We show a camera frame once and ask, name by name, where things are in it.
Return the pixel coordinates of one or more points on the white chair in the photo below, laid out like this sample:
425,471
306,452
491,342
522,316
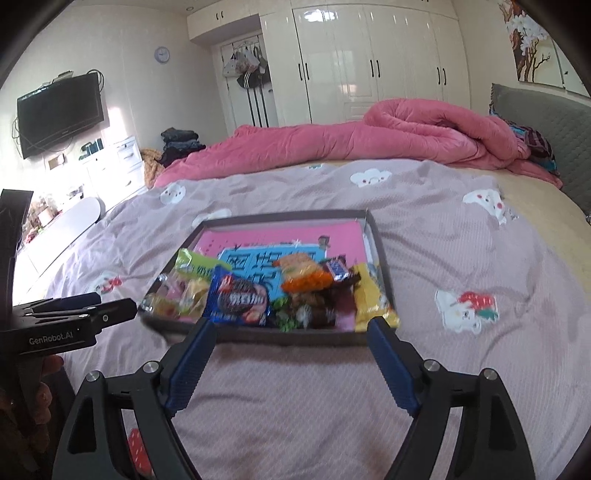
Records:
74,226

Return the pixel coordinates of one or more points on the clear packet of yellow crisps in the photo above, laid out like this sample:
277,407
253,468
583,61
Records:
196,293

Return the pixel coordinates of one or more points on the grey padded headboard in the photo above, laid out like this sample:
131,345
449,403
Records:
554,120

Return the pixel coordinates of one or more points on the orange-ended stick biscuit packet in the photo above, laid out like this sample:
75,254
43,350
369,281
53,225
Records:
304,279

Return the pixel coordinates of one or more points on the green milk snack packet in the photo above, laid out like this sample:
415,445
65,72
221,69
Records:
194,265

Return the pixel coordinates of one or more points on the striped colourful clothes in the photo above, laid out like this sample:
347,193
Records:
535,145

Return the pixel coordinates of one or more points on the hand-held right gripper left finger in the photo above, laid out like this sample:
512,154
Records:
191,364

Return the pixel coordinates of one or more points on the black wall television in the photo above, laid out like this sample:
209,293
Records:
60,115

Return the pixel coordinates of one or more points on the dark green containers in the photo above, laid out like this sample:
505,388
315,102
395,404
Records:
92,147

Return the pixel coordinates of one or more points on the pink book with blue label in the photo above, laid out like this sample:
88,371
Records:
258,235

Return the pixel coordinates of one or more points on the mauve printed bedspread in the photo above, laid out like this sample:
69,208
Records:
277,194

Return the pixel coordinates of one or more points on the pile of dark clothes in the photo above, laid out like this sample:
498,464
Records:
180,145

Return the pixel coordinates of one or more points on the white door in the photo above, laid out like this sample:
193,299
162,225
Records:
231,108

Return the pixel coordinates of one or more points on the clear packet with round pastry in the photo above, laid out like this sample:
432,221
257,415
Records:
161,300

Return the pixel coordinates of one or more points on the pink quilt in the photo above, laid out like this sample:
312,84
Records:
323,138

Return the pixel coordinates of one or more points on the shallow grey cardboard box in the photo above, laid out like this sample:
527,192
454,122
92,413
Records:
286,336

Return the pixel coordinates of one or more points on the floral wall painting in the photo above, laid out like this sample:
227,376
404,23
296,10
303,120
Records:
526,41

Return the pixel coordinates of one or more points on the brown chocolate bar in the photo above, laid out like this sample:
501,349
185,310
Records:
339,268

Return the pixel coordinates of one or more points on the hanging clothes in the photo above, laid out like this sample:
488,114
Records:
247,67

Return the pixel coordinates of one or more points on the round wall clock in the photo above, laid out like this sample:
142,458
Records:
162,54

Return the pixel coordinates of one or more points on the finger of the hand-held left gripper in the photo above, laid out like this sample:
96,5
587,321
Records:
76,301
113,313

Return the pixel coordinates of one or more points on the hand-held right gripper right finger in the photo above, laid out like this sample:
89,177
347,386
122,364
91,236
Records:
392,364

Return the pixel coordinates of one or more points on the black packet with green peas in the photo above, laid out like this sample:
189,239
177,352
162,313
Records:
295,316

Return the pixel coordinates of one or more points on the blue cookie packet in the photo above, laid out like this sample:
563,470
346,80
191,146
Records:
240,300

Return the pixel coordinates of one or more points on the white dresser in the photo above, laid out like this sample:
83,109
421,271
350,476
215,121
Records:
124,170

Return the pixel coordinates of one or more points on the tan knitted cloth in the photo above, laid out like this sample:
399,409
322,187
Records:
152,168

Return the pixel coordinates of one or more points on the white wardrobe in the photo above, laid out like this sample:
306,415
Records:
346,55

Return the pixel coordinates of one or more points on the person's left hand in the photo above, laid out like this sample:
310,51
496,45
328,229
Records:
45,397

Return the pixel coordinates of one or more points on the yellow snack packet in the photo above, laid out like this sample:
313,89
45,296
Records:
371,300

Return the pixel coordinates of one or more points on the beige bed sheet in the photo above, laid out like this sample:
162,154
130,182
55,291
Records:
545,194

